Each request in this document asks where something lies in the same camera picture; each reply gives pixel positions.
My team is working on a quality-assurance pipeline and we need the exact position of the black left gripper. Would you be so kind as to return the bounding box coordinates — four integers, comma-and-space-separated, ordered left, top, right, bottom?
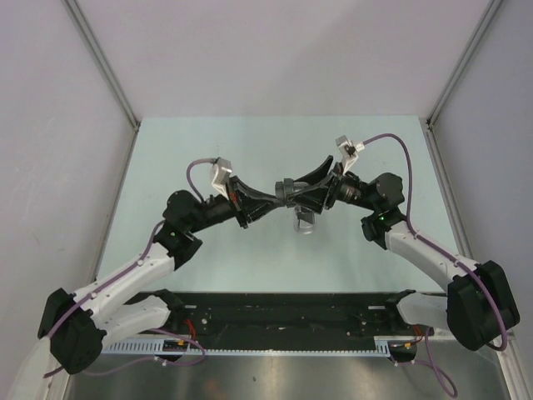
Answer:
188, 177, 281, 234

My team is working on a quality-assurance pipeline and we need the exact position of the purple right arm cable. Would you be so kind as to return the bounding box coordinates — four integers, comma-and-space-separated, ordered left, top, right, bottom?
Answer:
364, 132, 511, 350

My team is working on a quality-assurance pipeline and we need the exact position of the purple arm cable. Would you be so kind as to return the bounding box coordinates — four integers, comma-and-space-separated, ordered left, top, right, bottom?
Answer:
364, 132, 511, 350
43, 157, 220, 378

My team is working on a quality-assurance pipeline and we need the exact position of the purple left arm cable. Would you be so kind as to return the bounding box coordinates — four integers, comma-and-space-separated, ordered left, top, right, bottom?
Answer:
43, 157, 220, 378

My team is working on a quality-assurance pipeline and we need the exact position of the left aluminium frame post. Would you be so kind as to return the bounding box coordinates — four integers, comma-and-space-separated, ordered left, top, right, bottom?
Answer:
62, 0, 141, 130

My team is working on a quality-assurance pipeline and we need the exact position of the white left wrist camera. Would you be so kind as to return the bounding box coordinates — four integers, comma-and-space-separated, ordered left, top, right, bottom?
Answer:
211, 157, 232, 199

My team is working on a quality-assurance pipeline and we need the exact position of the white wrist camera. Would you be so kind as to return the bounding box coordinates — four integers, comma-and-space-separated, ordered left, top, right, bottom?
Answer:
211, 157, 232, 199
336, 135, 365, 175

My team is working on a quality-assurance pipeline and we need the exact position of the right aluminium frame post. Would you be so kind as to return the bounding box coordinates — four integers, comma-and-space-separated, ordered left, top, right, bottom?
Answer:
428, 0, 507, 126

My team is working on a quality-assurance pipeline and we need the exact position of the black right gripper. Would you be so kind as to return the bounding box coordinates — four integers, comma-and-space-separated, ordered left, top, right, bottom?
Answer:
288, 154, 380, 213

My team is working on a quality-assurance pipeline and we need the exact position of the aluminium frame post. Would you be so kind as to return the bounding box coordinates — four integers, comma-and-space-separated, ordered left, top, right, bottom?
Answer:
428, 0, 507, 126
62, 0, 141, 130

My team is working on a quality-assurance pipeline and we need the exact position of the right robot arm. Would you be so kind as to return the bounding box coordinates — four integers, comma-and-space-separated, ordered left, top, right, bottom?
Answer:
276, 157, 521, 351

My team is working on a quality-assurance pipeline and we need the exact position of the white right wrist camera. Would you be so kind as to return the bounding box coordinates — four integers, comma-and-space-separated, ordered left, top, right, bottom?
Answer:
336, 135, 365, 175

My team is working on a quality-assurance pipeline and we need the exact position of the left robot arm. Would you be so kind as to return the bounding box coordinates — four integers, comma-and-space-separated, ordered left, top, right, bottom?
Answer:
37, 177, 286, 374

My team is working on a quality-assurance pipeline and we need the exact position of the dark grey threaded ring nut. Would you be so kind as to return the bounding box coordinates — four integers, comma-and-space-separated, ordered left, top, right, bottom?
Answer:
275, 178, 294, 207

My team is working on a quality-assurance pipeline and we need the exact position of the clear elbow fitting with grey nut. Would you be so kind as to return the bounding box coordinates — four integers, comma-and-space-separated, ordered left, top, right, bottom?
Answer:
293, 205, 316, 235

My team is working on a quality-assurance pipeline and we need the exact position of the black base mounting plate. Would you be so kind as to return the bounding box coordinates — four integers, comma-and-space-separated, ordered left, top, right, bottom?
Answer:
124, 289, 455, 363

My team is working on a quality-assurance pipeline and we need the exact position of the white slotted cable duct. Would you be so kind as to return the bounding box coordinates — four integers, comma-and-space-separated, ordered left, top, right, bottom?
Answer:
102, 335, 421, 358

